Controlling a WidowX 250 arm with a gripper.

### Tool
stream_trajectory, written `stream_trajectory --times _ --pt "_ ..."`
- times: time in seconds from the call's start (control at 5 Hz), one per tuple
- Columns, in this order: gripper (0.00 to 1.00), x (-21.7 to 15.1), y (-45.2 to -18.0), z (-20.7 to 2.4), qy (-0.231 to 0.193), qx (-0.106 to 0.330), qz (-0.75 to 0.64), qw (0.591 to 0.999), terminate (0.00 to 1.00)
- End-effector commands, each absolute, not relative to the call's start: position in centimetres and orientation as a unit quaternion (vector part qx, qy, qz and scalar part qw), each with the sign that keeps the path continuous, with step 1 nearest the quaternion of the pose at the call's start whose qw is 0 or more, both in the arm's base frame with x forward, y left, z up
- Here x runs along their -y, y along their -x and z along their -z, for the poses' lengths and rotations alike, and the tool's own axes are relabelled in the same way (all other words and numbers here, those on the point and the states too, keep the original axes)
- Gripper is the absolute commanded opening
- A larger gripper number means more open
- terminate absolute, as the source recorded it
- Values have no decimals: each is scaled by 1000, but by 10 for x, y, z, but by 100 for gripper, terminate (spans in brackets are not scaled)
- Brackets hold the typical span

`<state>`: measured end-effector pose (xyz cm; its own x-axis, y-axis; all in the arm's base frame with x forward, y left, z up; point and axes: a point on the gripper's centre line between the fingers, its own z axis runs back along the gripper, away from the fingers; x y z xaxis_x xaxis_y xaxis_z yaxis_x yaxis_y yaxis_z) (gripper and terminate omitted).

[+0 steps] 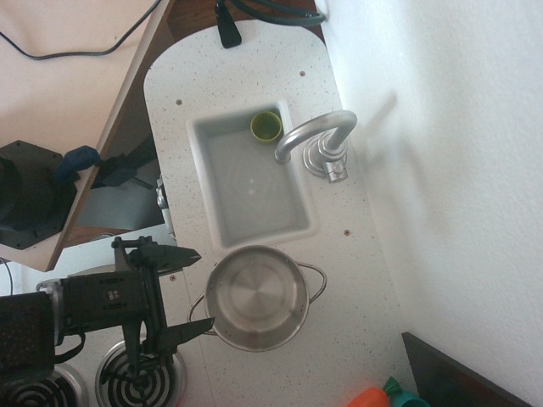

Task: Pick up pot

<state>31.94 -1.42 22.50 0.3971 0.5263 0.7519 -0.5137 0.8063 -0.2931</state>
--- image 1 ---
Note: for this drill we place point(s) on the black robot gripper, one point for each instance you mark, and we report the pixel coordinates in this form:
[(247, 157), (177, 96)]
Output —
[(101, 300)]

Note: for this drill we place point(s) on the stainless steel pot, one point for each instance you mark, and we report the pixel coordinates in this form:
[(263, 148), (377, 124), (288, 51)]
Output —
[(259, 297)]

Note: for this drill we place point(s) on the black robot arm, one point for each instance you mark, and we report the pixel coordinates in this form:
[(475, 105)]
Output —
[(30, 327)]

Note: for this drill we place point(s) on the right stove burner coil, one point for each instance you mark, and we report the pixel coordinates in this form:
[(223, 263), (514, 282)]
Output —
[(153, 386)]

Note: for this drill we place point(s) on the stove burner coil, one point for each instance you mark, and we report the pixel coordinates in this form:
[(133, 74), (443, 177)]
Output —
[(153, 386), (63, 387)]

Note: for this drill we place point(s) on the grey toy sink basin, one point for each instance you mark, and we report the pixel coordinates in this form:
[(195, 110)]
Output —
[(248, 197)]

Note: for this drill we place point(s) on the left stove burner coil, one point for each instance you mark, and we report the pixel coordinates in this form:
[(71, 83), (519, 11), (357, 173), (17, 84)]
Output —
[(63, 387)]

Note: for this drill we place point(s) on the blue clamp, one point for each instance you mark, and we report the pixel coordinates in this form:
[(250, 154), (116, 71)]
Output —
[(76, 160)]

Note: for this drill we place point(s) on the wooden side panel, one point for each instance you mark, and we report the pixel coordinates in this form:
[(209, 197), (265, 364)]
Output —
[(154, 35)]

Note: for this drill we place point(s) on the green plastic cup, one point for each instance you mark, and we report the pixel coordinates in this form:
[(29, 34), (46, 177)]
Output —
[(266, 126)]

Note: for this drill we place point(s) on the silver toy faucet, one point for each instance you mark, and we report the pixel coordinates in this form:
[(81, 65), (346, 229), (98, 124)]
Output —
[(325, 152)]

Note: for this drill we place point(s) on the orange toy carrot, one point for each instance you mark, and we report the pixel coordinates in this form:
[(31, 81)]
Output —
[(370, 397)]

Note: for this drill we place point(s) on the teal plastic toy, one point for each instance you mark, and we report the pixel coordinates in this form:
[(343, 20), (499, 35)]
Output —
[(398, 397)]

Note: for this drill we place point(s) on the dark board at corner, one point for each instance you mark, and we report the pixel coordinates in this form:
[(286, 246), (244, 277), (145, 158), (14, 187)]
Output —
[(443, 381)]

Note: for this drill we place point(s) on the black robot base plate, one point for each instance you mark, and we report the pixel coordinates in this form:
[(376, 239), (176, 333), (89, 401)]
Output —
[(34, 206)]

